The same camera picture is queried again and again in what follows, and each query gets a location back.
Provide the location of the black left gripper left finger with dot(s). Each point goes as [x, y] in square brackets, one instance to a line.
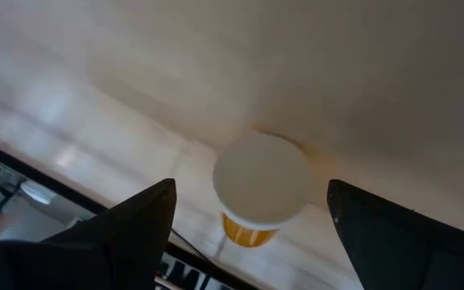
[95, 258]

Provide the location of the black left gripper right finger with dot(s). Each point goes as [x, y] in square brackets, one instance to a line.
[409, 253]

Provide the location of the orange pill bottle white cap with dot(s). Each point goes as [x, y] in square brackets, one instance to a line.
[262, 177]

